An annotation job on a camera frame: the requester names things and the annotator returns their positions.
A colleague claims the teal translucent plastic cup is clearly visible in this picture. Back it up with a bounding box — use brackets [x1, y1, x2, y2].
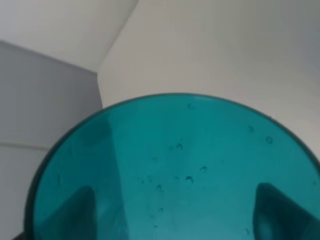
[23, 93, 320, 240]

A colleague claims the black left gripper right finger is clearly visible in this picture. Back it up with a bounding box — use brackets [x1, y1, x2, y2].
[252, 183, 320, 240]

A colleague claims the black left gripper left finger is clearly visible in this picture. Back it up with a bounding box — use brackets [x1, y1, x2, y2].
[14, 186, 98, 240]

